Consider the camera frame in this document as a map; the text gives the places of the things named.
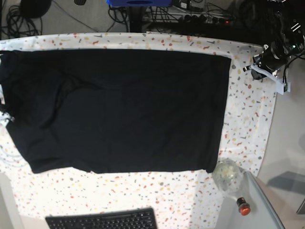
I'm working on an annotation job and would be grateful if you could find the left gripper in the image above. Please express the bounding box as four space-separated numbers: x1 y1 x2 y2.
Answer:
243 35 305 80

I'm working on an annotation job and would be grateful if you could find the black t-shirt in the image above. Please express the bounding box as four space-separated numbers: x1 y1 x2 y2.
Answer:
0 49 231 173

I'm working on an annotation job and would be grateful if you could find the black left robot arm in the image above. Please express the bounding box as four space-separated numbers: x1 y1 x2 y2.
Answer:
238 0 305 74

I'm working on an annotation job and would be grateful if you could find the black power strip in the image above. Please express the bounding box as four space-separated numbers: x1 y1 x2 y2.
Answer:
178 14 234 24

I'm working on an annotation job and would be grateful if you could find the clear jar with yellow content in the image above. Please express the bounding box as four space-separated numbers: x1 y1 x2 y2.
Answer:
212 159 244 200

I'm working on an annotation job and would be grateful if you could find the red emergency stop button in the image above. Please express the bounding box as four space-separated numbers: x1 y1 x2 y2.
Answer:
236 197 251 216

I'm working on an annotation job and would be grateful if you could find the terrazzo pattern tablecloth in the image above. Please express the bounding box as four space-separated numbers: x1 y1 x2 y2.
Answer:
0 32 276 229

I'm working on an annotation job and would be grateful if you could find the blue white device top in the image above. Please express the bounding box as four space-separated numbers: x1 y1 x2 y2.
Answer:
106 0 172 7

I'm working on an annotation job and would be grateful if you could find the black keyboard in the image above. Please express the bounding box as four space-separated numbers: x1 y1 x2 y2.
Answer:
45 208 158 229

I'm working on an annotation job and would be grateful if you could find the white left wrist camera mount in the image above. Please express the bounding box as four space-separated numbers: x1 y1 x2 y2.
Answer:
250 64 291 95

